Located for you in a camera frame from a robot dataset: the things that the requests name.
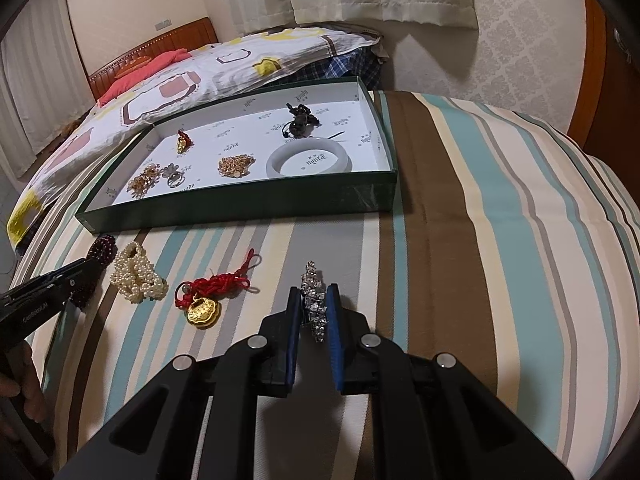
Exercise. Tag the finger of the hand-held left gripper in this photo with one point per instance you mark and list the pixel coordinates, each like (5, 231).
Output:
(60, 280)

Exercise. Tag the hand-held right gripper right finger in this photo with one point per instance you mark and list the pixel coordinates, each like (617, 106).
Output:
(335, 340)

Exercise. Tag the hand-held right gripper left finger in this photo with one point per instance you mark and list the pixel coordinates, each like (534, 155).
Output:
(295, 320)

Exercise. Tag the gold flower brooch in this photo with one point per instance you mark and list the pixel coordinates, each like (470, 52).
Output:
(142, 182)

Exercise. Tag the white jade bangle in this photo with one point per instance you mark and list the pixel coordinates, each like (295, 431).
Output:
(310, 141)

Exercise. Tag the small red gold charm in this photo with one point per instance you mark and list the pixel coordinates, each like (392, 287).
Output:
(183, 144)

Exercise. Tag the dark green shallow box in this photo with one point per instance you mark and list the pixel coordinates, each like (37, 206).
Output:
(225, 127)

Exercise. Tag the person's left hand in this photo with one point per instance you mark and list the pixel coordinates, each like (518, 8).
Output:
(22, 380)

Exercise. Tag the white window curtain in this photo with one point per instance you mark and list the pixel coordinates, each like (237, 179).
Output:
(35, 85)

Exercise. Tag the pink pillow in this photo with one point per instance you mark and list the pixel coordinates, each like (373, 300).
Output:
(145, 70)

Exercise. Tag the small red gold cushion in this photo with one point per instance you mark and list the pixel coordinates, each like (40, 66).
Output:
(132, 63)

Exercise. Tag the wooden headboard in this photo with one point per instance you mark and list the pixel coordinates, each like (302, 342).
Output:
(150, 40)

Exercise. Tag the blue plaid bed sheet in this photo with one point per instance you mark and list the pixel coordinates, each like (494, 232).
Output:
(345, 67)

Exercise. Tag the bed with patterned quilt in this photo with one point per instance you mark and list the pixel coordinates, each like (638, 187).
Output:
(225, 60)

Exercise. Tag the brown wooden door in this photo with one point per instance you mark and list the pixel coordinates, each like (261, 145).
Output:
(610, 100)

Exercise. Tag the silver door lock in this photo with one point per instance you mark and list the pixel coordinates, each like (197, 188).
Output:
(620, 37)

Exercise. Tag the wall socket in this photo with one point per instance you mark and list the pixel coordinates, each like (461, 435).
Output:
(163, 24)

